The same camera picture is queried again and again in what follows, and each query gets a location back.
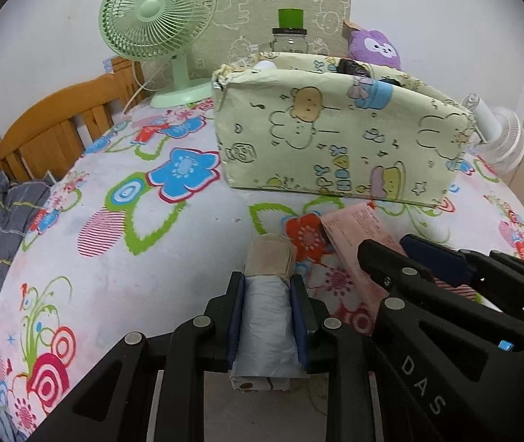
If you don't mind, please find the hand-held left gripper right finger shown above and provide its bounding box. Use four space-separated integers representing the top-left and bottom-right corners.
291 274 380 442

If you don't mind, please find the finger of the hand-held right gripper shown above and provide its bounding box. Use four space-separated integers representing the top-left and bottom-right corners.
358 239 433 300
400 234 524 322

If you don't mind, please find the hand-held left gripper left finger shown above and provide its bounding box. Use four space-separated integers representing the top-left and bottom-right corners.
27 273 245 442

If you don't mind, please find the grey plastic bag roll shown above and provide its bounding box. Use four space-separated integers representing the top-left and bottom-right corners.
229 274 311 394

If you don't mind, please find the pink packet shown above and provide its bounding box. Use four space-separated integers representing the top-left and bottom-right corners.
321 203 410 295

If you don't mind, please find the pale yellow printed storage box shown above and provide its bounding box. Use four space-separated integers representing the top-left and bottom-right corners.
211 53 476 208

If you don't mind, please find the beige tissue pack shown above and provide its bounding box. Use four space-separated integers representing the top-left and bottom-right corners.
243 233 298 281

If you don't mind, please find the white desk fan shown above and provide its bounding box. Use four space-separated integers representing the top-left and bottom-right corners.
462 93 524 178

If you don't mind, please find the floral bedsheet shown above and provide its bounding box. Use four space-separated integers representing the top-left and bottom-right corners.
0 97 524 442

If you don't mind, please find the purple plush toy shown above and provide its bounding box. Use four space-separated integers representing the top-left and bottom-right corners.
347 21 401 71

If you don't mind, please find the grey plaid pillow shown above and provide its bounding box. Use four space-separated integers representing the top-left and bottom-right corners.
0 172 53 277

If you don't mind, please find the green cylinder cap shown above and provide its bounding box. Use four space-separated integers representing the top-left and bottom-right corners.
277 8 303 29

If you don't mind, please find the wooden bed headboard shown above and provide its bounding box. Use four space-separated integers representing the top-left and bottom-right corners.
0 55 145 182

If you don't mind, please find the printed cardboard sheet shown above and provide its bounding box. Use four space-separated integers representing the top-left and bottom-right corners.
188 0 352 74

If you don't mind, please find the green desk fan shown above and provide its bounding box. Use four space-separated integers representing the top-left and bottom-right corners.
99 0 219 109

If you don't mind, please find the white fan cable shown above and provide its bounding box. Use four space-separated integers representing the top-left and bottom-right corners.
121 62 150 116

